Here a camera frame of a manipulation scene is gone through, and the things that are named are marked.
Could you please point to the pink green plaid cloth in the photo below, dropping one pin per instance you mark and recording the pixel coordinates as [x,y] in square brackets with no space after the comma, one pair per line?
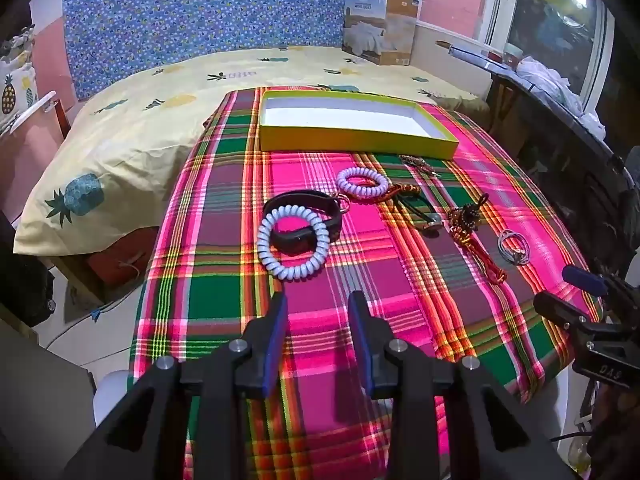
[360,260]

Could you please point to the orange box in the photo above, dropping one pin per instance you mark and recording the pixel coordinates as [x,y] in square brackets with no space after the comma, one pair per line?
[117,262]

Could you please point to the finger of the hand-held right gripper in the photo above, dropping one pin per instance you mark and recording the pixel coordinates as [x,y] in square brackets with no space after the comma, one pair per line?
[555,307]
[582,280]

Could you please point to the black wristband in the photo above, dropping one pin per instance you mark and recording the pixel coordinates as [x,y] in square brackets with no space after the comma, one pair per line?
[300,197]

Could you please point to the pink bin with white lid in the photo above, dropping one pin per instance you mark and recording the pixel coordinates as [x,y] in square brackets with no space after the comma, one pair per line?
[30,160]

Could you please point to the yellow pineapple print bedsheet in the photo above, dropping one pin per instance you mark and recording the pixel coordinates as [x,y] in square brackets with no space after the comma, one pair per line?
[150,110]

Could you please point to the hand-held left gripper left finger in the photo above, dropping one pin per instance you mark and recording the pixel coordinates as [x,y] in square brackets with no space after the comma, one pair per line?
[277,340]

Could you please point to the window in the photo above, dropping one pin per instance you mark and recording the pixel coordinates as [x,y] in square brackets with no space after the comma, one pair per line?
[550,25]

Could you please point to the cardboard bedding package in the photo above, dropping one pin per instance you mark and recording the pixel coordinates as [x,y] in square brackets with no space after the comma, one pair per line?
[380,25]

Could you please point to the white crumpled cloth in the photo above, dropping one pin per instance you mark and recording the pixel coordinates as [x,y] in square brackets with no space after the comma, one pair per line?
[550,80]

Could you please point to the yellow shallow box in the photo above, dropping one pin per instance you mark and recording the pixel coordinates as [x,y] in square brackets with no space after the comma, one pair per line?
[340,115]

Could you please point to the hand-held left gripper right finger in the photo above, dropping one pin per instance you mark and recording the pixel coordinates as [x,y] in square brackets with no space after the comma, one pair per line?
[361,345]

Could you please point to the blue floral headboard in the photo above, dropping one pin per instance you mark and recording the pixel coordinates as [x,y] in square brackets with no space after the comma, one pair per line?
[200,10]

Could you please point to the dark shiny side table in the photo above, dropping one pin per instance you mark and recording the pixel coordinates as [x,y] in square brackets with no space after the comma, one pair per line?
[550,125]

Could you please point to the pineapple print bag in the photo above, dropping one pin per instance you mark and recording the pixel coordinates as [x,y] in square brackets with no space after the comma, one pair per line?
[12,90]

